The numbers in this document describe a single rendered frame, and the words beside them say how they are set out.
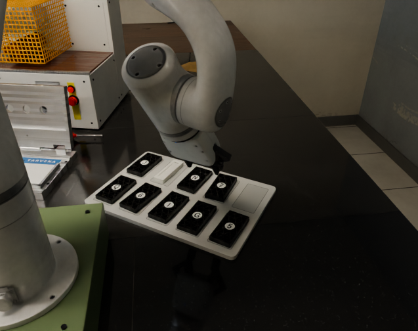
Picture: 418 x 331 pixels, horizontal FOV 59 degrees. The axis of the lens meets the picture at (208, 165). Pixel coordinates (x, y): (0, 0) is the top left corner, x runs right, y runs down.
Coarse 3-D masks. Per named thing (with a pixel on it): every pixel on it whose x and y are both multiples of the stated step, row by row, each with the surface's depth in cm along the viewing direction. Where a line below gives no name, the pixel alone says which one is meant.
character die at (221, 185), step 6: (222, 174) 98; (216, 180) 96; (222, 180) 96; (228, 180) 96; (234, 180) 95; (210, 186) 93; (216, 186) 93; (222, 186) 93; (228, 186) 93; (210, 192) 92; (216, 192) 91; (222, 192) 92; (228, 192) 92; (210, 198) 91; (216, 198) 90; (222, 198) 89
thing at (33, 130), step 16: (16, 96) 102; (32, 96) 102; (48, 96) 101; (64, 96) 99; (16, 112) 104; (32, 112) 103; (48, 112) 103; (64, 112) 101; (16, 128) 104; (32, 128) 105; (48, 128) 104; (64, 128) 104; (32, 144) 106; (48, 144) 105; (64, 144) 105
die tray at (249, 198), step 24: (192, 168) 102; (96, 192) 93; (168, 192) 93; (240, 192) 93; (264, 192) 93; (120, 216) 86; (144, 216) 85; (216, 216) 85; (192, 240) 79; (240, 240) 79
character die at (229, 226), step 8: (224, 216) 84; (232, 216) 84; (240, 216) 84; (224, 224) 81; (232, 224) 81; (240, 224) 82; (216, 232) 80; (224, 232) 80; (232, 232) 79; (240, 232) 81; (216, 240) 78; (224, 240) 78; (232, 240) 77
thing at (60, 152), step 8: (24, 152) 107; (32, 152) 107; (40, 152) 107; (48, 152) 107; (56, 152) 106; (64, 152) 106; (72, 152) 107; (64, 160) 104; (72, 160) 106; (64, 168) 102; (56, 176) 98; (40, 192) 91; (48, 192) 94
